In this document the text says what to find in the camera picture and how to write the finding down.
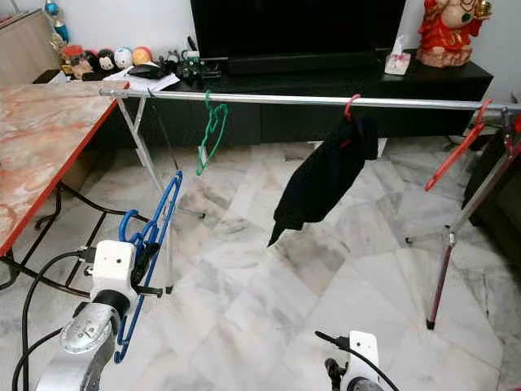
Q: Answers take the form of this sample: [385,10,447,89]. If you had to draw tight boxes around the blue plastic hanger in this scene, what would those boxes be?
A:
[112,169,184,365]

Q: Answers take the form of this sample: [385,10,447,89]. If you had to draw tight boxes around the green plastic hanger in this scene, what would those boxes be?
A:
[195,90,229,176]

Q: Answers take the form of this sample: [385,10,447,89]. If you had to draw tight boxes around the red plastic hanger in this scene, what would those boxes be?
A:
[423,98,493,192]
[344,93,363,121]

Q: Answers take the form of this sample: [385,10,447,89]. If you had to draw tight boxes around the marble pattern folding table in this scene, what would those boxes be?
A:
[0,80,176,298]

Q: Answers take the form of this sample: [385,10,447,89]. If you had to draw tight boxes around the stack of white papers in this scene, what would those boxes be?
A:
[106,65,182,92]

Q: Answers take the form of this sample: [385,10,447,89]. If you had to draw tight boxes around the black wallet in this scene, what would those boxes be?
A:
[128,64,165,80]

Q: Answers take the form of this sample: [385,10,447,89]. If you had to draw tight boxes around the black hanging garment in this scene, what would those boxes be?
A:
[267,114,379,248]

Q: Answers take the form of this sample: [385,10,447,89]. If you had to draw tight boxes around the green circuit board gadget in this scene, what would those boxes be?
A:
[167,37,227,82]

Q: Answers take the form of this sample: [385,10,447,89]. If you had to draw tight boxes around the white round toy ball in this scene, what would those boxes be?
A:
[114,47,134,70]

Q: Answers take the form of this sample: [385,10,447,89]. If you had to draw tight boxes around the black round doll toy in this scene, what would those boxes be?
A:
[94,49,116,74]

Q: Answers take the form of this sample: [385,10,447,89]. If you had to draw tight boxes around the orange round toy ball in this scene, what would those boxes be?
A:
[132,46,154,68]

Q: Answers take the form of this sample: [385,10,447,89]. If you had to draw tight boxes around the red-lidded toy jar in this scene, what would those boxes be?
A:
[63,45,92,80]

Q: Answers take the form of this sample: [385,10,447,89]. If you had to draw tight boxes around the black TV console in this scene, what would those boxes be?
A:
[33,59,495,147]

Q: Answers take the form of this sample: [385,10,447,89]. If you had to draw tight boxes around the silver metal clothes rack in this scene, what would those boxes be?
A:
[98,87,521,331]

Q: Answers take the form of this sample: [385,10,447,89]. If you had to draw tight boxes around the light wooden cabinet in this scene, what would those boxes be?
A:
[0,8,64,89]

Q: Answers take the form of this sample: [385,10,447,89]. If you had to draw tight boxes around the ornamental trophy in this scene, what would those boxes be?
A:
[42,0,72,46]

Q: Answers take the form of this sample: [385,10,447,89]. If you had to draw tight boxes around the black soundbar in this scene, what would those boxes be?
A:
[224,51,392,76]

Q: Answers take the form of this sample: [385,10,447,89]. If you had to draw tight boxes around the black flat television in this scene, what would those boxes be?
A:
[190,0,408,60]

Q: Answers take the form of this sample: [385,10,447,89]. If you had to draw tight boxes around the white pink tissue box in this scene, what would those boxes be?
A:
[384,35,414,76]

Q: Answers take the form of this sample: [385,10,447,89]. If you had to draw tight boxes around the red laughing Buddha statue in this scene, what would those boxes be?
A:
[415,0,495,68]

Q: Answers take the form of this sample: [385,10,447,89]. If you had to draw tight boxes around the black wire hanger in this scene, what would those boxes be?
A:
[147,91,180,172]

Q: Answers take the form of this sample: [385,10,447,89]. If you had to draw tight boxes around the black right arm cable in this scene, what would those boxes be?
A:
[315,330,404,391]

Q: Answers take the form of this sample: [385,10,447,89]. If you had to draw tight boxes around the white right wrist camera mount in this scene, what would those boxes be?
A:
[344,330,382,391]

